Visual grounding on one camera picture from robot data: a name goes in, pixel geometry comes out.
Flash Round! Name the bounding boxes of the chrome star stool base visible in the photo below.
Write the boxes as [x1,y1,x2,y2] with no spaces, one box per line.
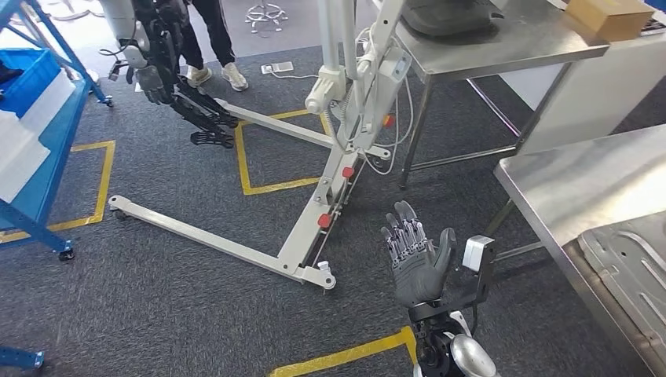
[244,2,290,33]

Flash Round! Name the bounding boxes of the brown cardboard box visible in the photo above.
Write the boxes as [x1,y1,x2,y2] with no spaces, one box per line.
[564,0,657,44]

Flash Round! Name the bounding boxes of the white table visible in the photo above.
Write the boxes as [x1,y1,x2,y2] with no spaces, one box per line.
[498,31,666,157]

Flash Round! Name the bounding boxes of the white hoist stand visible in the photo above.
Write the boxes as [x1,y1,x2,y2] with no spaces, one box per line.
[108,0,415,291]

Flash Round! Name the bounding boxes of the machined aluminium plate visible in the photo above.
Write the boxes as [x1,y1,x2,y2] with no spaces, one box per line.
[576,210,666,365]

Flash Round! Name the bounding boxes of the blue plastic bin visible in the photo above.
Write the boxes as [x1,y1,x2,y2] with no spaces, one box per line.
[0,48,64,118]

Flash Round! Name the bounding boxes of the stainless steel workbench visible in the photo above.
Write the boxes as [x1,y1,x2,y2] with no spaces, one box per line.
[482,123,666,377]

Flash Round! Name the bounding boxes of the bystander robot grey hand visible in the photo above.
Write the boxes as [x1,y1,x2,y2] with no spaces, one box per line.
[134,64,169,106]

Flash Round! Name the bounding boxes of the bystander humanoid robot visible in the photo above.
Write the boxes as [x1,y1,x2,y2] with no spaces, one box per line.
[98,0,240,150]

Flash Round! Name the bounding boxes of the yellow floor tape outline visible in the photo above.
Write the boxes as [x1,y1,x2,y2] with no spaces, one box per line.
[0,139,116,244]

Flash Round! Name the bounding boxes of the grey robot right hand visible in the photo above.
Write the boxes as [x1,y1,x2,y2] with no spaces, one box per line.
[379,199,458,309]

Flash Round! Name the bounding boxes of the person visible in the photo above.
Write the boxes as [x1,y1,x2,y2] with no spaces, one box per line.
[179,0,250,93]

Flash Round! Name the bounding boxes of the stainless steel table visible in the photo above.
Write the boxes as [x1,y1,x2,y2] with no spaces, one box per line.
[394,0,611,189]

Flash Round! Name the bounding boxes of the dark grey case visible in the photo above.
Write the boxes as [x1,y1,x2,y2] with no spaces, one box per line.
[401,0,506,38]

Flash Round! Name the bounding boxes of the white plastic tray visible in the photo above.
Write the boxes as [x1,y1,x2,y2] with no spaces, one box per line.
[18,70,78,137]
[0,112,52,205]

